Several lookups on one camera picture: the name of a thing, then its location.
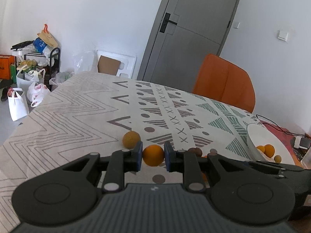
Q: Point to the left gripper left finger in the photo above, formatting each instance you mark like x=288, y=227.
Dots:
x=119, y=163

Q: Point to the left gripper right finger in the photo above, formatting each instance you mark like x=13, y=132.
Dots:
x=187, y=163

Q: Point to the brown-green round fruit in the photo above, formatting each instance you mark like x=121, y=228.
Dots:
x=130, y=139

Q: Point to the large orange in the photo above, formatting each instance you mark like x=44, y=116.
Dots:
x=153, y=155
x=269, y=150

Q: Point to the peeled pomelo piece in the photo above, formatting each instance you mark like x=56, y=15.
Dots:
x=264, y=156

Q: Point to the yellow-green round fruit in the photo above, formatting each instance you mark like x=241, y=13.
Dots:
x=278, y=159

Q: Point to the small red fruit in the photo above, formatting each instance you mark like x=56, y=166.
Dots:
x=197, y=151

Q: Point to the large orange in plate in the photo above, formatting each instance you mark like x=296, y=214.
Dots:
x=269, y=150

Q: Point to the small yellow citrus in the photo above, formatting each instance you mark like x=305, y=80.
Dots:
x=261, y=148

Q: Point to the white bowl plate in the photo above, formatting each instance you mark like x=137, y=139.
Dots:
x=259, y=135

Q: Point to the red orange mat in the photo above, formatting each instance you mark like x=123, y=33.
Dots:
x=286, y=138

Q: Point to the patterned tablecloth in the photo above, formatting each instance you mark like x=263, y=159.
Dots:
x=91, y=112

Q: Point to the white charger adapter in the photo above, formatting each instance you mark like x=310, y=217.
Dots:
x=302, y=143

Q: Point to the orange chair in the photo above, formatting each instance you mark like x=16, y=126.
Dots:
x=225, y=82

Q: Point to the white foam board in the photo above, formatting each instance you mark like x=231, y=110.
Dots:
x=127, y=62

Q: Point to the brown cardboard piece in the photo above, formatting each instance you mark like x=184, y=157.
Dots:
x=108, y=65

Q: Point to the white paper bag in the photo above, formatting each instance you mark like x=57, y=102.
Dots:
x=17, y=103

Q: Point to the black storage rack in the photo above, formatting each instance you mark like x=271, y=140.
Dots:
x=35, y=62

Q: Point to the grey door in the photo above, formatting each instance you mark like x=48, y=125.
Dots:
x=174, y=58

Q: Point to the brown paper bag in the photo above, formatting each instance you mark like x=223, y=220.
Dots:
x=47, y=37

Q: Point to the orange box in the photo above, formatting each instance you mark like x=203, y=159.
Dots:
x=5, y=62

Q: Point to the black door handle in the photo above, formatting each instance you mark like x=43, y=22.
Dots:
x=165, y=21

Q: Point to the white wall switch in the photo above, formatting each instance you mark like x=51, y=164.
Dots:
x=283, y=35

